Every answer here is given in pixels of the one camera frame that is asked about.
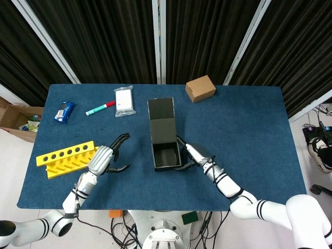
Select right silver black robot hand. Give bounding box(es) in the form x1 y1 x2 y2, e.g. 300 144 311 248
175 134 216 172

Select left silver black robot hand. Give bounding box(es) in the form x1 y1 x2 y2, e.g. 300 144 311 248
88 133 131 176

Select black paper box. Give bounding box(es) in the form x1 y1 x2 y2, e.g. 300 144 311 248
147 97 182 172

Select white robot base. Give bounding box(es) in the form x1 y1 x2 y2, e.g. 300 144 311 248
128 210 200 249

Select brown cardboard box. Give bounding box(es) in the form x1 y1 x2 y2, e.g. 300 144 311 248
185 75 216 103

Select cardboard carton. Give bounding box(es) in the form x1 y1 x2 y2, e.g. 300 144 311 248
0 97 45 143

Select yellow test tube rack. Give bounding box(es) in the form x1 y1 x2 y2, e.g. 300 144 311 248
36 141 103 179

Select green red marker pen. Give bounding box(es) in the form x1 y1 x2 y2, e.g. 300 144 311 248
85 101 116 116

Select blue table mat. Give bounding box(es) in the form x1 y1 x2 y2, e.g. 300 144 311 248
17 83 311 211

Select blue cookie packet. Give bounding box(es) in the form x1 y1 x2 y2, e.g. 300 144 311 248
53 101 76 124

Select white plastic packet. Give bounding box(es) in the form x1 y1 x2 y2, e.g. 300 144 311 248
114 86 137 118

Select dark green block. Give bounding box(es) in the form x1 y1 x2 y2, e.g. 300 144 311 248
181 211 199 225

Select black pleated curtain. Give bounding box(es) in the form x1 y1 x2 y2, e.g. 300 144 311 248
0 0 72 107
165 0 260 85
25 0 158 84
229 0 332 119

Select black caster foot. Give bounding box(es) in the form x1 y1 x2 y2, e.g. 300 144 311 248
310 184 332 196

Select black white sneaker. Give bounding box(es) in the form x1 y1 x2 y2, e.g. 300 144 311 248
307 137 332 173

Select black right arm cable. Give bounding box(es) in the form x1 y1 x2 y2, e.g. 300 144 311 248
207 155 234 229

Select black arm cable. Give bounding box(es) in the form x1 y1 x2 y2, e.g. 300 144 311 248
207 155 234 229
74 189 125 246

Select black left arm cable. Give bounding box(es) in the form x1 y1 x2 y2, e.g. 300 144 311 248
74 189 125 246

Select tangled black floor cables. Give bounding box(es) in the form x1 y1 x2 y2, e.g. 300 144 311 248
110 210 231 249

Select white aluminium frame post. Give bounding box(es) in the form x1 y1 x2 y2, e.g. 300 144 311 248
11 0 81 84
223 0 272 86
288 89 332 124
0 83 24 106
151 0 167 84

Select black electronics with cables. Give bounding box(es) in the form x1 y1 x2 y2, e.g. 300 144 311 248
302 103 332 142

